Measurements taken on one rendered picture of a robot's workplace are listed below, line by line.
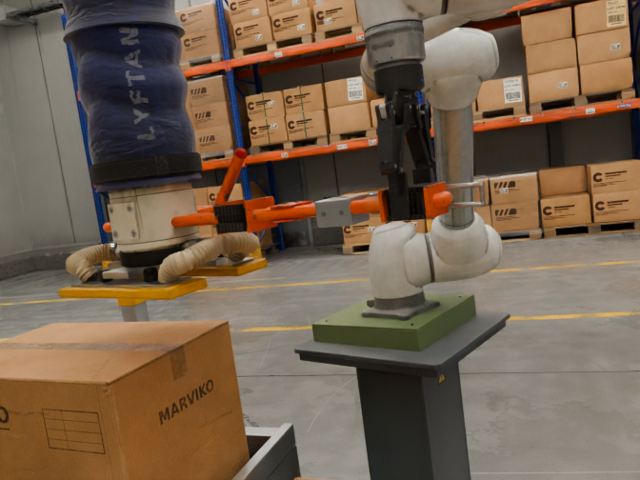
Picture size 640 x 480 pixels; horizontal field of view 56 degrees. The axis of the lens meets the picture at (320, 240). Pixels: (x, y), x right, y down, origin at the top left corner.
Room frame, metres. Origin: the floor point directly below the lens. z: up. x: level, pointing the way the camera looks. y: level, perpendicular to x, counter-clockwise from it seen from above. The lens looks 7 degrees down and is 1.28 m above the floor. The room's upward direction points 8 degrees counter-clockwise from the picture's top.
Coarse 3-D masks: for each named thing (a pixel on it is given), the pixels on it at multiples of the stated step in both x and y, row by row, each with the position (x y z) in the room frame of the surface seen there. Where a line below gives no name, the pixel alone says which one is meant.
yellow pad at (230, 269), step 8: (224, 264) 1.26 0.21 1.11; (232, 264) 1.24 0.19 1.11; (240, 264) 1.26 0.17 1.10; (248, 264) 1.25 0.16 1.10; (256, 264) 1.26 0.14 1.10; (264, 264) 1.29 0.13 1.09; (192, 272) 1.29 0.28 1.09; (200, 272) 1.28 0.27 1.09; (208, 272) 1.26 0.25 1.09; (216, 272) 1.25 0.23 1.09; (224, 272) 1.24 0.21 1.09; (232, 272) 1.22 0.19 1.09; (240, 272) 1.22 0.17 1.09; (248, 272) 1.24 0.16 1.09
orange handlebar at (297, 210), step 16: (448, 192) 0.91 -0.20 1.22; (208, 208) 1.45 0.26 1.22; (272, 208) 1.06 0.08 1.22; (288, 208) 1.04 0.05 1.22; (304, 208) 1.02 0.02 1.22; (352, 208) 0.96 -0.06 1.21; (368, 208) 0.95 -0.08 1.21; (176, 224) 1.20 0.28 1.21; (192, 224) 1.17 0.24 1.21; (208, 224) 1.15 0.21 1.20
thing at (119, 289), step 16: (144, 272) 1.14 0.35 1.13; (64, 288) 1.25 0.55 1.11; (80, 288) 1.22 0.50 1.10; (96, 288) 1.19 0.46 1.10; (112, 288) 1.16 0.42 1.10; (128, 288) 1.14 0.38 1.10; (144, 288) 1.11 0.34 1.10; (160, 288) 1.09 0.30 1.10; (176, 288) 1.08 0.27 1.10; (192, 288) 1.11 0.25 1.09
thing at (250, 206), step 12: (216, 204) 1.12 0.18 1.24; (228, 204) 1.15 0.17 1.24; (240, 204) 1.07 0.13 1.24; (252, 204) 1.09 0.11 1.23; (264, 204) 1.12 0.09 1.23; (216, 216) 1.12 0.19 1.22; (228, 216) 1.10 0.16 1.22; (240, 216) 1.09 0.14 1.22; (216, 228) 1.11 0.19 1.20; (228, 228) 1.09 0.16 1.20; (240, 228) 1.08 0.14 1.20; (252, 228) 1.08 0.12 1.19; (264, 228) 1.11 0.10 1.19
